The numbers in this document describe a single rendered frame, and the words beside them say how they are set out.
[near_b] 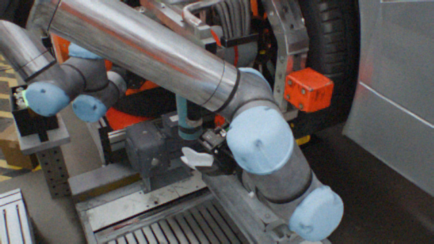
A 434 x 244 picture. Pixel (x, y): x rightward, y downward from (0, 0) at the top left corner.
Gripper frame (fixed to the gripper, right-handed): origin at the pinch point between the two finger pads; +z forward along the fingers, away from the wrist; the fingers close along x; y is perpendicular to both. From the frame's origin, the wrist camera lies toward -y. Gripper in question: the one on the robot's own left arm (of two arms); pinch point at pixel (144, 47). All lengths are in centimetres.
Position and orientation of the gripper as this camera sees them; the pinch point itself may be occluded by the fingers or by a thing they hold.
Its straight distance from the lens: 123.1
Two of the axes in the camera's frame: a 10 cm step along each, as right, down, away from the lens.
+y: 0.0, 8.2, 5.8
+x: 9.6, 1.6, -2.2
